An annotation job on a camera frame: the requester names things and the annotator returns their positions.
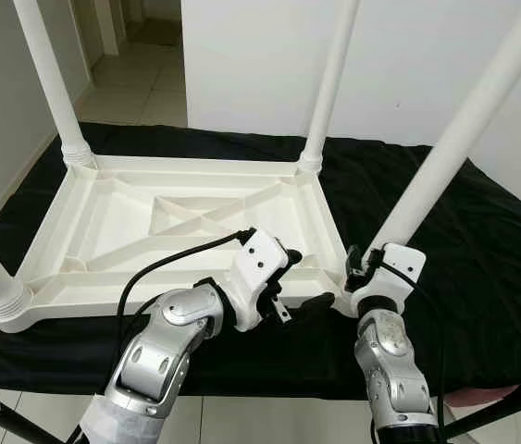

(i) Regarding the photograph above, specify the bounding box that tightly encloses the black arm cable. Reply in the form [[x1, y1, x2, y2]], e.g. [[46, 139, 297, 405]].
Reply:
[[115, 228, 259, 325], [371, 259, 448, 436]]

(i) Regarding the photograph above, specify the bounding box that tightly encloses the black metal table leg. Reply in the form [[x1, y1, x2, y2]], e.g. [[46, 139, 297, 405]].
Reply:
[[0, 398, 67, 444], [445, 393, 521, 440]]

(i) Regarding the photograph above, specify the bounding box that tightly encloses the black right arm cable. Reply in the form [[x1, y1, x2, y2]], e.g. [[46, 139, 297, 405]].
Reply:
[[371, 259, 448, 436]]

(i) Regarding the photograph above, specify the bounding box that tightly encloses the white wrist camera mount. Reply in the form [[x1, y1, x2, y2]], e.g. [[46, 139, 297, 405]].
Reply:
[[351, 242, 428, 317], [228, 229, 291, 332]]

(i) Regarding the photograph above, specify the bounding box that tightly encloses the pink cloth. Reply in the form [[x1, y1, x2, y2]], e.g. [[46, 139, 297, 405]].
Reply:
[[450, 384, 520, 410]]

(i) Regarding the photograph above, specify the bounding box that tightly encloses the white door frame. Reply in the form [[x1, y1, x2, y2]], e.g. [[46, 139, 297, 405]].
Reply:
[[93, 0, 118, 55]]

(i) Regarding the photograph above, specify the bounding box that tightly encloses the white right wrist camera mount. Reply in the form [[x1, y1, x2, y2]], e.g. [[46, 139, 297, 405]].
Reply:
[[351, 242, 428, 317]]

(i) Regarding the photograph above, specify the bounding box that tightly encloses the white plastic children table top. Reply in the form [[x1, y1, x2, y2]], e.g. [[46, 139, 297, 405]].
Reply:
[[0, 153, 363, 334]]

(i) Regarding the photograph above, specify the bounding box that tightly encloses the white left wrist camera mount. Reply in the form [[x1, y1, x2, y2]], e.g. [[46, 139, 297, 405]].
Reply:
[[228, 229, 291, 332]]

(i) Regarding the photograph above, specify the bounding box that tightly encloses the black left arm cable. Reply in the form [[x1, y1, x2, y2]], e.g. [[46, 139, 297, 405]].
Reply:
[[115, 228, 259, 325]]

